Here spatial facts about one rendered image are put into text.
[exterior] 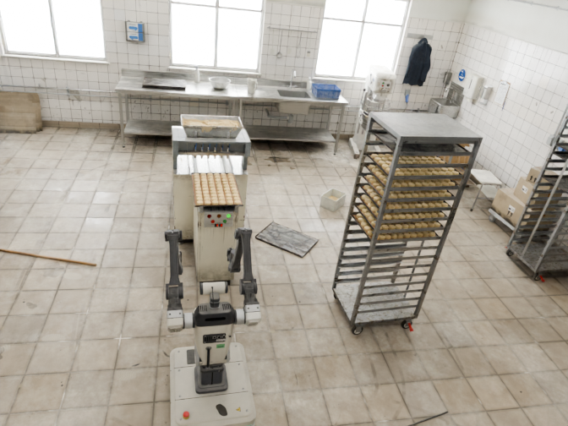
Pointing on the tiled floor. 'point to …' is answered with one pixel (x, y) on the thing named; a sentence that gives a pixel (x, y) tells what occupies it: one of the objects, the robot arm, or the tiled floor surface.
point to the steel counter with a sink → (286, 95)
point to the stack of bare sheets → (286, 239)
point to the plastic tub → (332, 199)
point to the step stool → (485, 183)
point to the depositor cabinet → (182, 209)
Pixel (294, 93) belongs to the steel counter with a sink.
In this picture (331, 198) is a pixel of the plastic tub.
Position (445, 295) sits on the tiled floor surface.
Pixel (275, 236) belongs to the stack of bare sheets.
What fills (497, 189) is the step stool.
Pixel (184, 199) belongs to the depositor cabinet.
